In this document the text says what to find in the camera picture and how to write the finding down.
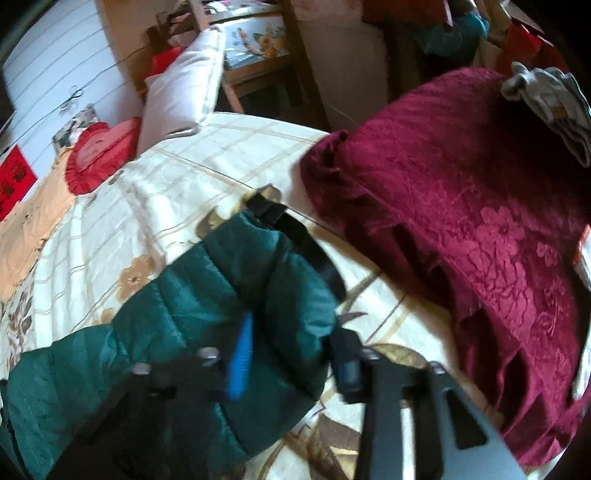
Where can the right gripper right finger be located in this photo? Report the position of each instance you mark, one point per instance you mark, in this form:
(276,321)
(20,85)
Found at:
(452,437)

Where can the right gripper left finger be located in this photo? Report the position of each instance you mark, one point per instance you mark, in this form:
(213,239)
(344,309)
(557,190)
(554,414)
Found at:
(181,402)

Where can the dark green quilted jacket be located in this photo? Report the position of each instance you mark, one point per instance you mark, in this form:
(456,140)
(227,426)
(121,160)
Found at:
(69,410)

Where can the floral checked bedspread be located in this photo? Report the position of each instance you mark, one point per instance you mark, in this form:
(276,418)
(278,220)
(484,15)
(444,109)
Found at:
(118,238)

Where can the maroon velvet blanket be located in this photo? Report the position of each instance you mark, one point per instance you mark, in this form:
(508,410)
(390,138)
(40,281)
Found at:
(469,200)

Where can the red heart cushion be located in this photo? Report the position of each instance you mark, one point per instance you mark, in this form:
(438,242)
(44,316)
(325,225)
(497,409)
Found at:
(100,152)

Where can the red Chinese banner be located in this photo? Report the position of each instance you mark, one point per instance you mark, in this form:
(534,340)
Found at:
(16,179)

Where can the framed photo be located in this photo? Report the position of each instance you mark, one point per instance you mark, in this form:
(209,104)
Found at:
(68,135)

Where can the white pillow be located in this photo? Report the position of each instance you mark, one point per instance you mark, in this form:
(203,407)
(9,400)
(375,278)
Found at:
(180,100)

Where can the grey white cloth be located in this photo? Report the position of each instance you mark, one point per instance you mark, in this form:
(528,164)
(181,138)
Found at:
(556,98)

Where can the wooden chair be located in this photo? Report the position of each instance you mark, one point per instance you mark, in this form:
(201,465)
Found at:
(265,67)

